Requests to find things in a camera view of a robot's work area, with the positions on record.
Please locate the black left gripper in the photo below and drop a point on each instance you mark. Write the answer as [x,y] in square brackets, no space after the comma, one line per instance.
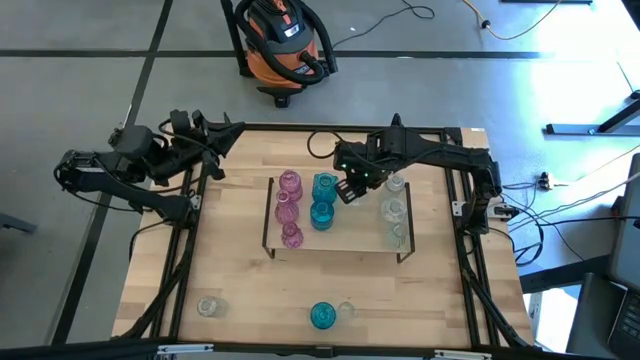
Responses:
[190,145]

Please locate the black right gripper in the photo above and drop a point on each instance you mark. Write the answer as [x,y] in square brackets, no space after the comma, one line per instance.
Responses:
[362,160]

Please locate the teal glass vase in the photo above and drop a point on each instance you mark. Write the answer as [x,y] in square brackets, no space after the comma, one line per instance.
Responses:
[325,186]

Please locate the blue narrow-neck glass vase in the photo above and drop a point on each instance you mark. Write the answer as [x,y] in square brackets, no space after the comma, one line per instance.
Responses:
[321,216]

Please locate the clear square glass vase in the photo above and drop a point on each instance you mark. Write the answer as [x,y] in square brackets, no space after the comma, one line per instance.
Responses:
[393,210]

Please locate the pink ribbed glass vase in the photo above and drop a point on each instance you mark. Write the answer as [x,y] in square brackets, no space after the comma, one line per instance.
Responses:
[290,182]

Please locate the pink spiral-ribbed glass vase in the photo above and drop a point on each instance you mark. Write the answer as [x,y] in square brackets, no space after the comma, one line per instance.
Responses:
[286,212]

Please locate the pink lobed flared-rim vase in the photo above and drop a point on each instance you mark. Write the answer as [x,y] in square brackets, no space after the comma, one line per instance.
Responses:
[292,236]

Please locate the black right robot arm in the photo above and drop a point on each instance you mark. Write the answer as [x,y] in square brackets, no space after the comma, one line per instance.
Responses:
[450,152]

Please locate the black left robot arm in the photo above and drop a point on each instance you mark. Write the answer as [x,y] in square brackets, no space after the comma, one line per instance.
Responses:
[150,202]

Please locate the wooden shelf black metal legs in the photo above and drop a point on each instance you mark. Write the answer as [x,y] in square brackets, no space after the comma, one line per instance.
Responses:
[350,230]

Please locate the orange black shop vacuum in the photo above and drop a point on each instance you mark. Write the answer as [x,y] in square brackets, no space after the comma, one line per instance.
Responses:
[270,75]

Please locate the blue embossed glass vase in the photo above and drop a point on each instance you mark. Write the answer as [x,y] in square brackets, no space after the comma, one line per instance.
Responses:
[322,316]

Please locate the white power strip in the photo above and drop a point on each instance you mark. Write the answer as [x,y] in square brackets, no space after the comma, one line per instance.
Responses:
[502,212]

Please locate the white power adapter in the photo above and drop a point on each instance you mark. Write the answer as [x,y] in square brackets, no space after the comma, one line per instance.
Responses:
[545,180]

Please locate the grey floor object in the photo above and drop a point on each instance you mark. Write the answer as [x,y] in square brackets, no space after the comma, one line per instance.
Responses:
[15,222]

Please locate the black desk crossbar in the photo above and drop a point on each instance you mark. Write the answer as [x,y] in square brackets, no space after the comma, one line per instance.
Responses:
[550,280]

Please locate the black desk foot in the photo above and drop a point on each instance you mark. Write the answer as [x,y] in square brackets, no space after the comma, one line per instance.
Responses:
[575,129]

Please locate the grey monitor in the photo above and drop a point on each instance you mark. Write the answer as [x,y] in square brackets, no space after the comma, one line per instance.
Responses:
[627,240]

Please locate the black keyboard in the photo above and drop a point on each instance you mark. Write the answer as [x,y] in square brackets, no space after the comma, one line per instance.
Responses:
[627,325]

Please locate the black aluminium table frame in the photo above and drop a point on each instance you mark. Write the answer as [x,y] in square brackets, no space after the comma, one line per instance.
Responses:
[300,128]

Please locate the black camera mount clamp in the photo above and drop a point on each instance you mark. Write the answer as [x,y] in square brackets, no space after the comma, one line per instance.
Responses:
[396,120]

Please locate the silver frame bracket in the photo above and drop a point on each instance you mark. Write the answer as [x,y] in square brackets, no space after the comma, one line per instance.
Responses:
[185,348]
[462,355]

